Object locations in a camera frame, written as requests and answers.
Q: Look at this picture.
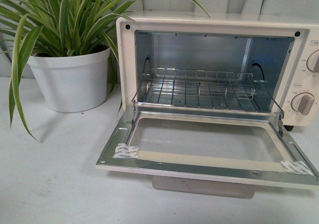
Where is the white curtain backdrop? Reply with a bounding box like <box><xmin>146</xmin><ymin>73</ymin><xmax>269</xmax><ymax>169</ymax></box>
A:
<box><xmin>0</xmin><ymin>0</ymin><xmax>319</xmax><ymax>78</ymax></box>

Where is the green spider plant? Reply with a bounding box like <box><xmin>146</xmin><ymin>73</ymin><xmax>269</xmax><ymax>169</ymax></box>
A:
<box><xmin>0</xmin><ymin>0</ymin><xmax>210</xmax><ymax>142</ymax></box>

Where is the cream toaster oven body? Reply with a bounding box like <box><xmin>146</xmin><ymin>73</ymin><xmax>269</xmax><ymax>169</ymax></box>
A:
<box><xmin>116</xmin><ymin>11</ymin><xmax>319</xmax><ymax>126</ymax></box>

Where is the black oven foot right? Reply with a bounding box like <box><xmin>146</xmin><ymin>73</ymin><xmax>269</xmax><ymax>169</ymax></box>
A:
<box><xmin>284</xmin><ymin>125</ymin><xmax>294</xmax><ymax>131</ymax></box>

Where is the metal wire oven rack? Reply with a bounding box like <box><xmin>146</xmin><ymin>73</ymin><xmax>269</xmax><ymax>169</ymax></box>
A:
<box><xmin>132</xmin><ymin>68</ymin><xmax>284</xmax><ymax>116</ymax></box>

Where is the cream glass oven door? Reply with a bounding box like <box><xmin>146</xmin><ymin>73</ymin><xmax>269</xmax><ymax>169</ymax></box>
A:
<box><xmin>96</xmin><ymin>105</ymin><xmax>319</xmax><ymax>199</ymax></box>

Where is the upper beige temperature knob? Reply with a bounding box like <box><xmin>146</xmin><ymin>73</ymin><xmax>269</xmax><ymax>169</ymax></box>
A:
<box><xmin>307</xmin><ymin>50</ymin><xmax>319</xmax><ymax>73</ymax></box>

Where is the lower beige timer knob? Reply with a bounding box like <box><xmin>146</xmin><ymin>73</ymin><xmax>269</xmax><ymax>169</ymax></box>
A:
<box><xmin>291</xmin><ymin>93</ymin><xmax>315</xmax><ymax>115</ymax></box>

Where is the white plant pot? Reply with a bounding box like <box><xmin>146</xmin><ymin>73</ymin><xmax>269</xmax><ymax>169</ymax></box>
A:
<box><xmin>27</xmin><ymin>46</ymin><xmax>110</xmax><ymax>112</ymax></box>

